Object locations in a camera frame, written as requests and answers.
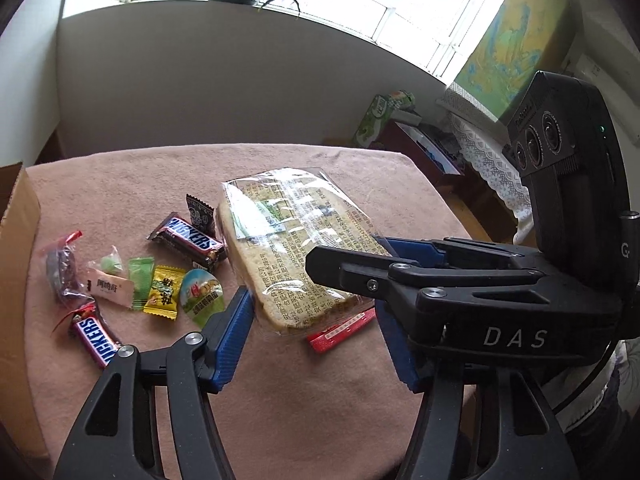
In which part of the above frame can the pink table cloth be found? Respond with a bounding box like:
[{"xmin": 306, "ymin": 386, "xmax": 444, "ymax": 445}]
[{"xmin": 25, "ymin": 144, "xmax": 465, "ymax": 479}]

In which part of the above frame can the green carton box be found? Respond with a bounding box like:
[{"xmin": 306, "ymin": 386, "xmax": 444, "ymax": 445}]
[{"xmin": 352, "ymin": 90, "xmax": 422, "ymax": 148}]

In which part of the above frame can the round jelly cup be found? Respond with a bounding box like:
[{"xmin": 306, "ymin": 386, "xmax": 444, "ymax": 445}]
[{"xmin": 179, "ymin": 269, "xmax": 224, "ymax": 328}]

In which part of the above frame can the green candy wrapper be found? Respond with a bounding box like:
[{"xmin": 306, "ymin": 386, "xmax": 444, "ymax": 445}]
[{"xmin": 128, "ymin": 257, "xmax": 155, "ymax": 311}]

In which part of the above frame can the dark plum clear wrapper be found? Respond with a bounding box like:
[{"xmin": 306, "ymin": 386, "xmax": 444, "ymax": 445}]
[{"xmin": 40, "ymin": 230, "xmax": 90, "ymax": 310}]

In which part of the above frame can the small green ball candy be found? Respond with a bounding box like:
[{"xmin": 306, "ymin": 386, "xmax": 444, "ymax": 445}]
[{"xmin": 87, "ymin": 245, "xmax": 125, "ymax": 276}]

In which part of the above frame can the pink white candy packet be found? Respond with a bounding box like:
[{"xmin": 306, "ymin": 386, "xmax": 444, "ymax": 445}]
[{"xmin": 86, "ymin": 268, "xmax": 134, "ymax": 309}]

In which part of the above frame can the cardboard box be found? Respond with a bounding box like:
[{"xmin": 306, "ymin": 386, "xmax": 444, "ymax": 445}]
[{"xmin": 1, "ymin": 162, "xmax": 50, "ymax": 479}]

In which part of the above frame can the dark red side cabinet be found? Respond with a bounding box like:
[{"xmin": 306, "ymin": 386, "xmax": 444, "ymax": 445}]
[{"xmin": 371, "ymin": 122, "xmax": 518, "ymax": 243}]

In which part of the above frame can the black patterned candy wrapper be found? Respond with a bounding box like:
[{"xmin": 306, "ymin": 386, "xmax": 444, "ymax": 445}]
[{"xmin": 186, "ymin": 194, "xmax": 216, "ymax": 237}]

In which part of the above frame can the yellow candy wrapper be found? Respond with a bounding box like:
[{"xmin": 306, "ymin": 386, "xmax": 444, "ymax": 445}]
[{"xmin": 142, "ymin": 266, "xmax": 186, "ymax": 321}]

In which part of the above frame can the red white snack pouch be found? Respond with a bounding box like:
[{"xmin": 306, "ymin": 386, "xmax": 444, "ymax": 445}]
[{"xmin": 306, "ymin": 308, "xmax": 376, "ymax": 354}]

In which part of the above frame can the packaged bread slice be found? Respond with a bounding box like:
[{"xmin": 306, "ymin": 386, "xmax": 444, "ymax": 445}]
[{"xmin": 216, "ymin": 168, "xmax": 390, "ymax": 336}]

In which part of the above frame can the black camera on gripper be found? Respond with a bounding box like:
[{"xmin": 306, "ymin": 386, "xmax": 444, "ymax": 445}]
[{"xmin": 508, "ymin": 70, "xmax": 639, "ymax": 284}]

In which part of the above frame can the white lace cloth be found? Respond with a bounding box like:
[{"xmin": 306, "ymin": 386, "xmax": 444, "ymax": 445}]
[{"xmin": 448, "ymin": 113, "xmax": 534, "ymax": 245}]

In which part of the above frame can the Snickers bar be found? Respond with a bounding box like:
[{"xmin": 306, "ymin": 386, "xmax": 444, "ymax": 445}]
[
  {"xmin": 53, "ymin": 300, "xmax": 122, "ymax": 370},
  {"xmin": 146, "ymin": 211, "xmax": 228, "ymax": 272}
]

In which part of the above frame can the wall map poster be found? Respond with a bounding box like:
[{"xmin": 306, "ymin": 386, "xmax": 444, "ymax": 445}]
[{"xmin": 451, "ymin": 0, "xmax": 577, "ymax": 124}]

